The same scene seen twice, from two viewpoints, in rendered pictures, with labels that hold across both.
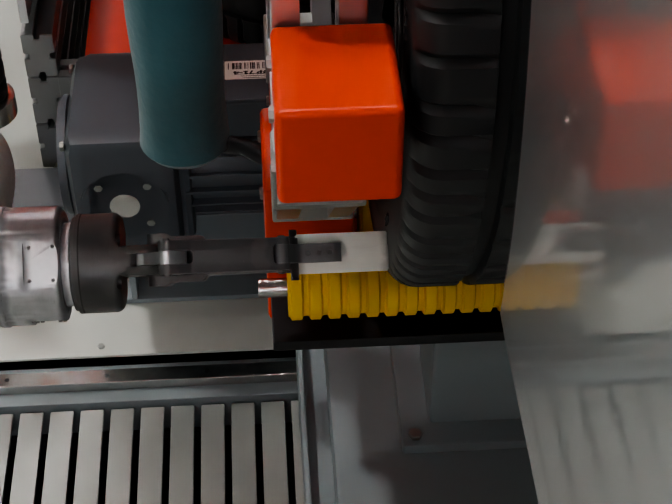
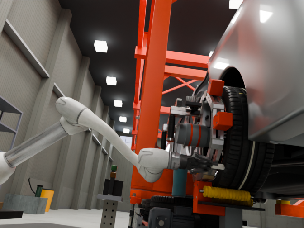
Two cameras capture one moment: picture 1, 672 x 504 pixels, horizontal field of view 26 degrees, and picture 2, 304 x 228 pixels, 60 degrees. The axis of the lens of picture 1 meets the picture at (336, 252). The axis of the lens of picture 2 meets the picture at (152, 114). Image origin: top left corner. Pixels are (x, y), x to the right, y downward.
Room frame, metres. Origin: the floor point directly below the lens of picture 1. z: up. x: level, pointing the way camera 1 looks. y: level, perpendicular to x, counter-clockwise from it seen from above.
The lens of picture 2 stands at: (-0.57, 0.34, 0.39)
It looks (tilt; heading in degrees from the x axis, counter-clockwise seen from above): 20 degrees up; 1
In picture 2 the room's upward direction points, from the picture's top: 7 degrees clockwise
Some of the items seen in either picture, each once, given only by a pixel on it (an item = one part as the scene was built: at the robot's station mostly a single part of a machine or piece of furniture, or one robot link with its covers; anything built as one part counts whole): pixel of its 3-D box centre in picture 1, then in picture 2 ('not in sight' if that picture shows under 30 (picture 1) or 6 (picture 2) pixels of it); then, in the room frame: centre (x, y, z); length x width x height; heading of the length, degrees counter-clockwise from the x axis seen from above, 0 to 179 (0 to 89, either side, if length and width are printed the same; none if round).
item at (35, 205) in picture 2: not in sight; (26, 195); (6.11, 3.25, 0.39); 0.82 x 0.65 x 0.79; 89
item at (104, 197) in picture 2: not in sight; (111, 198); (1.56, 0.62, 0.44); 0.43 x 0.17 x 0.03; 4
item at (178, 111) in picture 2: not in sight; (178, 111); (0.83, 0.22, 0.93); 0.09 x 0.05 x 0.05; 94
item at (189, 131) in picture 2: not in sight; (193, 135); (1.01, 0.10, 0.85); 0.21 x 0.14 x 0.14; 94
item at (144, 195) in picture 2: not in sight; (159, 188); (3.45, 0.18, 0.69); 0.52 x 0.17 x 0.35; 94
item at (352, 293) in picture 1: (428, 280); (226, 193); (0.90, -0.08, 0.51); 0.29 x 0.06 x 0.06; 94
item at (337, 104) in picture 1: (333, 112); (222, 121); (0.70, 0.00, 0.85); 0.09 x 0.08 x 0.07; 4
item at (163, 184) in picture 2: not in sight; (186, 172); (1.52, 0.06, 0.69); 0.52 x 0.17 x 0.35; 94
